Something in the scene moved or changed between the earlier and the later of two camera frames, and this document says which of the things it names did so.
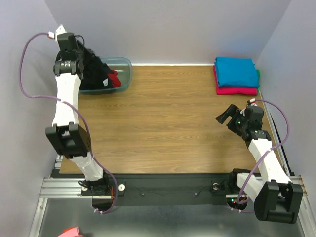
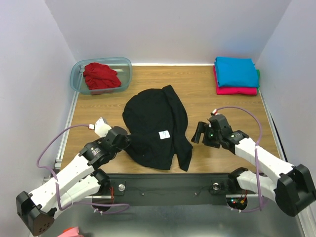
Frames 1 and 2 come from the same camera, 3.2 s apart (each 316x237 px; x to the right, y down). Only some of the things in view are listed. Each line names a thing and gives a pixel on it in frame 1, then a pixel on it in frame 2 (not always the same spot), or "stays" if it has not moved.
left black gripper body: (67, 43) -> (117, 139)
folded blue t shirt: (236, 72) stays
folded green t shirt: (258, 78) stays
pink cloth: (72, 232) stays
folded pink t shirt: (233, 90) stays
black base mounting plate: (172, 189) stays
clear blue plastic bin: (124, 68) stays
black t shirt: (93, 71) -> (156, 120)
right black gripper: (233, 121) -> (204, 136)
